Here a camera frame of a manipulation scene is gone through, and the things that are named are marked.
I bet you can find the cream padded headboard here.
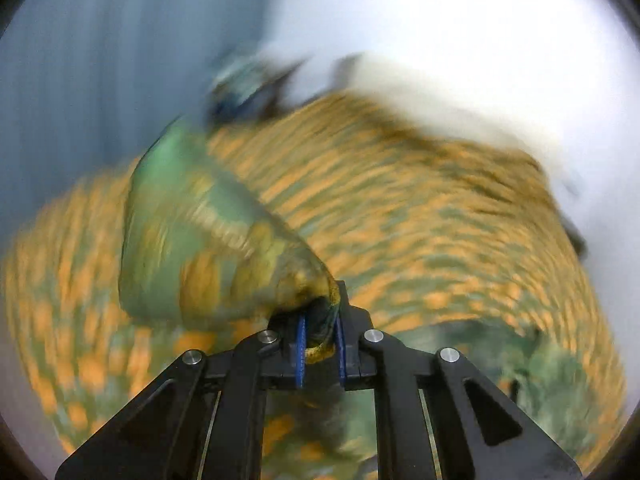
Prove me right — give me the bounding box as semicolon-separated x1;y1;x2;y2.
260;42;576;188

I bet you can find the blue-grey curtain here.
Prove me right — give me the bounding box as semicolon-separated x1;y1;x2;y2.
0;0;278;246

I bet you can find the orange floral green quilt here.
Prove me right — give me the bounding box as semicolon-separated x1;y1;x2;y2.
0;87;626;468

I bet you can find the pile of mixed clothes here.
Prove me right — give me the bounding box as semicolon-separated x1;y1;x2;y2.
206;50;303;123

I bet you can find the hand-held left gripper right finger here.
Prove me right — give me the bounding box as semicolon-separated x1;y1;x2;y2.
334;280;583;480

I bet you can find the green printed garment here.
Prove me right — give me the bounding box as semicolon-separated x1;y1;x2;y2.
117;115;618;480

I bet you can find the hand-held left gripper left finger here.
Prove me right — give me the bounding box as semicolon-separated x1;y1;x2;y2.
55;310;308;480

